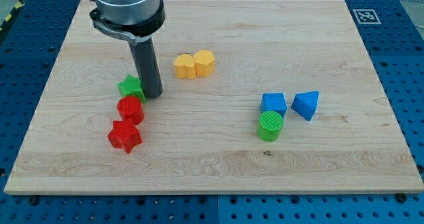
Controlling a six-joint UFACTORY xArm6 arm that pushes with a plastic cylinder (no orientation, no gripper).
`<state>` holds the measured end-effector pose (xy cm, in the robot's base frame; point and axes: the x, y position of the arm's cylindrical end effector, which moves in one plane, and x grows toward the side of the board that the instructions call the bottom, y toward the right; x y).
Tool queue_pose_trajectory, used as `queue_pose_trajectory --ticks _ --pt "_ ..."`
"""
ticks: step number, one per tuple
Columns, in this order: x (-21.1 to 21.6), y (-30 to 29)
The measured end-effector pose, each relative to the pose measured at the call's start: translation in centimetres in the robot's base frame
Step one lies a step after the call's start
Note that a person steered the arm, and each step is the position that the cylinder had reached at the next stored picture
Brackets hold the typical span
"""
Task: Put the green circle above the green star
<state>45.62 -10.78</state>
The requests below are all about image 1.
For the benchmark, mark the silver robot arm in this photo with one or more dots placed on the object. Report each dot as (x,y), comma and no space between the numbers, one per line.
(134,21)

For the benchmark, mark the green star block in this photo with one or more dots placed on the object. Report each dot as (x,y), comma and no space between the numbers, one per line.
(131,86)

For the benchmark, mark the red star block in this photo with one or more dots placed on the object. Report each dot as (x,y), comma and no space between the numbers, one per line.
(125,135)

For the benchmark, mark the yellow hexagon block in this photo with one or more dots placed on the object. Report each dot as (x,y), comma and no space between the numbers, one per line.
(205,62)

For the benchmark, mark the yellow heart block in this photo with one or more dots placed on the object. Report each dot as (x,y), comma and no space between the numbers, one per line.
(185,66)

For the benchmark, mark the wooden board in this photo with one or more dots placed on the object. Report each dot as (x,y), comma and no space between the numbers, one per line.
(200,136)

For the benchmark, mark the green cylinder block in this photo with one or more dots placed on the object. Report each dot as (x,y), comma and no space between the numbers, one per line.
(269,126)

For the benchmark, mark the blue cube block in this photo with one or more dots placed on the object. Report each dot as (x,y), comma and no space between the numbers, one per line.
(273,102)

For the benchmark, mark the red cylinder block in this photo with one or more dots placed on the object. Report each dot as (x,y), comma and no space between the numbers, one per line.
(130,107)

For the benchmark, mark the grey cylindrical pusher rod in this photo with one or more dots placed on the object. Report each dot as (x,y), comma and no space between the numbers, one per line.
(147,68)

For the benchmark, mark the blue triangle block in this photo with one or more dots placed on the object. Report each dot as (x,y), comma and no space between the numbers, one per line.
(305,104)

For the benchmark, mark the white fiducial marker tag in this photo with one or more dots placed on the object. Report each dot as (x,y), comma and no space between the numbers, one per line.
(366,17)

